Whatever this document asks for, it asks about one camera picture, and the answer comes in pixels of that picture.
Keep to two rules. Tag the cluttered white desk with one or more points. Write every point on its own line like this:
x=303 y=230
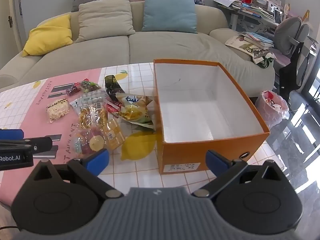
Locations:
x=250 y=22

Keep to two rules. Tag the clear bag of golden snacks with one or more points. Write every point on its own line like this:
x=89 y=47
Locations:
x=87 y=117

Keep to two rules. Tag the cola bottle shaped candy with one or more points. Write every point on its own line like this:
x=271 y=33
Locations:
x=75 y=90

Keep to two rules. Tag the beige pillow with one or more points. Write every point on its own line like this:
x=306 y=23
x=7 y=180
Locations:
x=105 y=21

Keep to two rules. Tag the dark green snack packet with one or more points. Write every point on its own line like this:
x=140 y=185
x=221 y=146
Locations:
x=112 y=85

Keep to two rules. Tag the red clear plastic packet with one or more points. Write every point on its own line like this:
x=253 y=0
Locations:
x=90 y=97

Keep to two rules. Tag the beige sofa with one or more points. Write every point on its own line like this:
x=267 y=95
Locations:
x=175 y=45

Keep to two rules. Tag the pile of books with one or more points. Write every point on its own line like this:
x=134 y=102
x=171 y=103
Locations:
x=247 y=8

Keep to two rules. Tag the grey desk chair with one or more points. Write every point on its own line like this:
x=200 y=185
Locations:
x=287 y=35

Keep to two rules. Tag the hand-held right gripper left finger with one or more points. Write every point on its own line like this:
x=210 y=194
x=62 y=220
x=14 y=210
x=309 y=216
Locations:
x=96 y=160

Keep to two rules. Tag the stack of magazines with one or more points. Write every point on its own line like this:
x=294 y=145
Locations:
x=252 y=41

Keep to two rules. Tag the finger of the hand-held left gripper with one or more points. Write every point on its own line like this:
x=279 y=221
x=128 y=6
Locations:
x=40 y=144
x=12 y=133

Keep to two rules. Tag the orange cardboard box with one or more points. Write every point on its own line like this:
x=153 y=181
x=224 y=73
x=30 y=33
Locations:
x=180 y=157

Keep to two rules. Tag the crispy noodle snack packet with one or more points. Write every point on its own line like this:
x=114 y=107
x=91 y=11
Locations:
x=58 y=110

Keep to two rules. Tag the yellow pillow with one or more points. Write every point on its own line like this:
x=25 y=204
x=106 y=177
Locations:
x=47 y=37

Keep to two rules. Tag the clear bag of jelly cups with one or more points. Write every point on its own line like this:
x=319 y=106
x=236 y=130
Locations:
x=83 y=142

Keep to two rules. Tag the orange snack packet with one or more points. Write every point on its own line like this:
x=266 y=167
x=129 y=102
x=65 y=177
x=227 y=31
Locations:
x=113 y=135

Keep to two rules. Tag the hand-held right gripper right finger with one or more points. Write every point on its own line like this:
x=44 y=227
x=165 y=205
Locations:
x=216 y=161

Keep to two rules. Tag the pink and white printed tablecloth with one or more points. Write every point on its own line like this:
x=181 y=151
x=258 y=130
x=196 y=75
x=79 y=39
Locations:
x=140 y=75

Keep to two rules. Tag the light blue pillow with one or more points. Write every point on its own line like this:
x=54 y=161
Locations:
x=168 y=12

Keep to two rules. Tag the green and white bag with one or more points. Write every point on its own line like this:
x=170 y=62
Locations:
x=262 y=60

